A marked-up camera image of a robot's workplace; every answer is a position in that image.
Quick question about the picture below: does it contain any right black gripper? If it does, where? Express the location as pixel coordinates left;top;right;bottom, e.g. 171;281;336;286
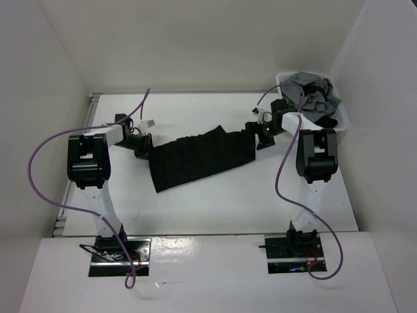
242;121;286;151

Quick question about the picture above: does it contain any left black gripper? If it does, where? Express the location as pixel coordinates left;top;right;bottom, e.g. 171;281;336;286
113;133;159;162

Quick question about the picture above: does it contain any black skirt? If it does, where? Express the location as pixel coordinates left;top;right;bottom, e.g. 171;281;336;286
149;125;255;192

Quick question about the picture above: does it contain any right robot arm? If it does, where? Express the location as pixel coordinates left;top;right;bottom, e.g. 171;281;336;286
252;99;338;256

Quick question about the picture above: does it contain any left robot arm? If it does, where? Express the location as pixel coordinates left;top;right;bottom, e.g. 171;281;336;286
67;113;155;261

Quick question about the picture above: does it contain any white plastic basket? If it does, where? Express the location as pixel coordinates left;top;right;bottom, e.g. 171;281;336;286
276;70;349;132

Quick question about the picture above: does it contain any black garment in basket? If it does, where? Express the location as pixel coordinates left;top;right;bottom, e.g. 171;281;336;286
282;79;341;128

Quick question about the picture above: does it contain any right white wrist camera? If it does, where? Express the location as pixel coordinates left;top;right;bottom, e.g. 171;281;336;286
252;108;272;125

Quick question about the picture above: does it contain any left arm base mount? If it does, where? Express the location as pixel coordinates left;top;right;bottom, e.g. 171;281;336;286
79;237;152;277

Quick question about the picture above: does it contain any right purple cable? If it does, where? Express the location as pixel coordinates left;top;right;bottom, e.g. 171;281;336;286
255;83;345;280

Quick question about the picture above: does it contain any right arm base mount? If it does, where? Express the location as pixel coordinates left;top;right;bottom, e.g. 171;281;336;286
259;234;327;274

